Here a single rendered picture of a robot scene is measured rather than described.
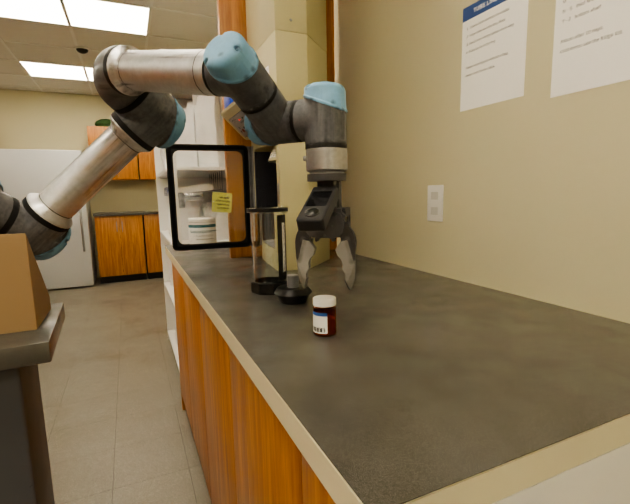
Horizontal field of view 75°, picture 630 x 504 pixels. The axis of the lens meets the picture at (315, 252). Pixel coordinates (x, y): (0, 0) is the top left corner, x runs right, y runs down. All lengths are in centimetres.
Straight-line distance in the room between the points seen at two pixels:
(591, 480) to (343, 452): 29
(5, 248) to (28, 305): 12
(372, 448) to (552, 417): 22
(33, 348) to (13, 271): 16
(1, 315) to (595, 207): 122
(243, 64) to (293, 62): 77
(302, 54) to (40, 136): 579
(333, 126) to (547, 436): 53
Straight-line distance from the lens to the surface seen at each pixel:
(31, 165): 628
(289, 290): 97
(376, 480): 43
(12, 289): 100
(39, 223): 115
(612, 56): 107
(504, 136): 119
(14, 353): 93
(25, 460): 108
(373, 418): 52
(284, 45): 146
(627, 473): 67
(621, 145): 103
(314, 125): 73
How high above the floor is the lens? 120
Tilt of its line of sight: 8 degrees down
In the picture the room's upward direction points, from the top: 1 degrees counter-clockwise
